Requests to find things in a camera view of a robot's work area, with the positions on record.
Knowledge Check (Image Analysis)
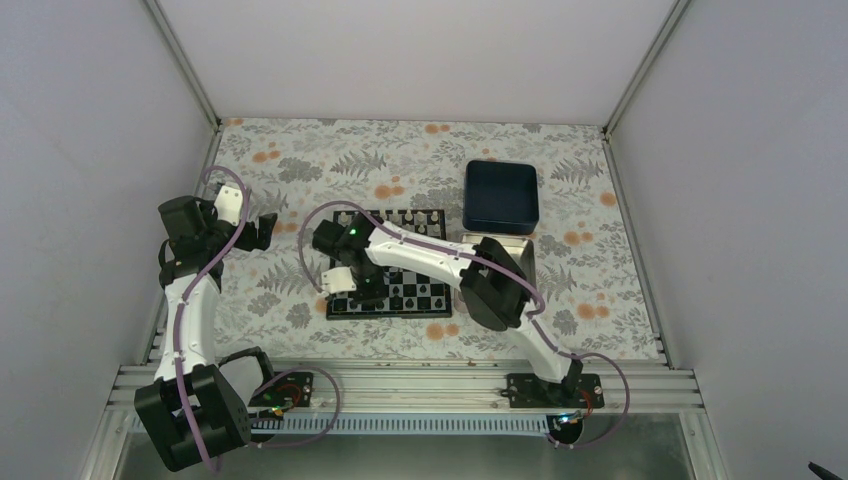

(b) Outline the black chess piece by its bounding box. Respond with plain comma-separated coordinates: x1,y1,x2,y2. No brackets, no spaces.
389,296,404,311

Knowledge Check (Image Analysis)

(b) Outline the black white chessboard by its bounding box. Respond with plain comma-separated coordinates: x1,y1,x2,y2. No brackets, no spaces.
326,210,452,321

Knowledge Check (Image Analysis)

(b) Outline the metal tin tray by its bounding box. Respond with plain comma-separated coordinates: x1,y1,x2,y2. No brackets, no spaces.
460,232,537,286

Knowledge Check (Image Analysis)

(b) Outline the dark blue tin lid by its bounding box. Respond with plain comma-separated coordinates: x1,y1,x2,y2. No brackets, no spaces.
462,160,540,235

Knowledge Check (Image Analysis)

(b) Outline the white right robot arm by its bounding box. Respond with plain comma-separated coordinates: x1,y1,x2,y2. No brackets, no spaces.
311,212,582,407

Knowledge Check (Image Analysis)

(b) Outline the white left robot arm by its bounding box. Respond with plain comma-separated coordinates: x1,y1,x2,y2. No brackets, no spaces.
134,188,279,472

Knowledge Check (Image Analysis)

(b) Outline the white chess piece row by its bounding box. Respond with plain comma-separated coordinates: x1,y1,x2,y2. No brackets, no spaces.
376,209,446,239

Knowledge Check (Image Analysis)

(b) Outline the floral patterned table mat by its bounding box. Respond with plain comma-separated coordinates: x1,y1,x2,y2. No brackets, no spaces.
201,117,667,362

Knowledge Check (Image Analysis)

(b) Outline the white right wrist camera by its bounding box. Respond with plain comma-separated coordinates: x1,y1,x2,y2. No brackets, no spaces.
319,266,357,296

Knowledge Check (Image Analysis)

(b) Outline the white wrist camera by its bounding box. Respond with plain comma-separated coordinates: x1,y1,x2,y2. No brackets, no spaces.
319,266,357,296
214,184,244,226

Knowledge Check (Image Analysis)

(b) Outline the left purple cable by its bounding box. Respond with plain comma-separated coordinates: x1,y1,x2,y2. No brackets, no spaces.
172,165,253,476

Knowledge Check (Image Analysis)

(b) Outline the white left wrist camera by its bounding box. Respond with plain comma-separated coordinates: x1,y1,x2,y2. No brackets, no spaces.
214,184,244,226

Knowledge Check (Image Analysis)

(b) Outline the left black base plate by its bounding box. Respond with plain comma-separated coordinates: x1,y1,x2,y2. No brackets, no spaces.
247,371,314,417

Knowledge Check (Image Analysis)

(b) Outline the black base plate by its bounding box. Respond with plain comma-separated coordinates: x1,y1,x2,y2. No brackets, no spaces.
499,373,605,409
247,371,314,417

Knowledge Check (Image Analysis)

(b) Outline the aluminium rail frame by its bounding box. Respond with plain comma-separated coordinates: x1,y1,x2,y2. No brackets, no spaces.
105,357,705,415

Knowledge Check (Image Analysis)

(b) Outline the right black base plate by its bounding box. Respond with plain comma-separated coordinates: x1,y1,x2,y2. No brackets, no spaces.
499,373,605,409

